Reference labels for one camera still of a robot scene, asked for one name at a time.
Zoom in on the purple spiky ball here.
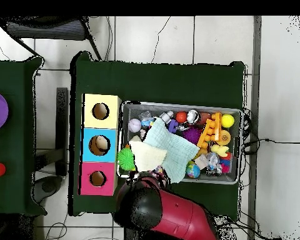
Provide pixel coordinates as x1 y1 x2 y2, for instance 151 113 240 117
182 126 202 145

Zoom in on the mint green waffle cloth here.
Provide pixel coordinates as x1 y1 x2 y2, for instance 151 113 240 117
143 117 201 184

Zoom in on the pale yellow waffle cloth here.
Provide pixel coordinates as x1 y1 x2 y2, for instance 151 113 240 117
128 136 168 173

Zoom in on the black chair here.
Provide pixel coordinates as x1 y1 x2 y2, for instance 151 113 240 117
0 16 102 61

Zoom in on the wooden box with three holes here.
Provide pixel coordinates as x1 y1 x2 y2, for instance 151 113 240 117
78 93 123 196

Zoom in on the white baseball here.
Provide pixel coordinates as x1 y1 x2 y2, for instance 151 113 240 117
127 118 143 133

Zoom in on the black cable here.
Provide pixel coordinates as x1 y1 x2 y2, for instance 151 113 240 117
241 137 300 156

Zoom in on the orange plastic block toy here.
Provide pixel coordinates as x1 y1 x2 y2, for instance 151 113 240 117
196 112 223 149

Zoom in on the red ball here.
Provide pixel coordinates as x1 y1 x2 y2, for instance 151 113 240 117
175 111 188 124

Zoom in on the yellow ball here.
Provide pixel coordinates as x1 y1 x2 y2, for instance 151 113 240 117
220 114 235 128

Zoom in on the green spiky rubber ball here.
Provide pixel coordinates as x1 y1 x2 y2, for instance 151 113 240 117
116 147 136 171

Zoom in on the dark green table cloth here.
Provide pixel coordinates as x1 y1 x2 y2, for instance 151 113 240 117
0 56 47 217
69 50 247 223

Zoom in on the grey rounded base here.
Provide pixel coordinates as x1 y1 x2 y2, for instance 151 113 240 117
32 175 64 204

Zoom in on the black post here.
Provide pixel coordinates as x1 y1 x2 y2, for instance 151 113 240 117
55 87 69 177

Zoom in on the shallow mesh bin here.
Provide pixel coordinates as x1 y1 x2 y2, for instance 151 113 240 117
116 100 243 185

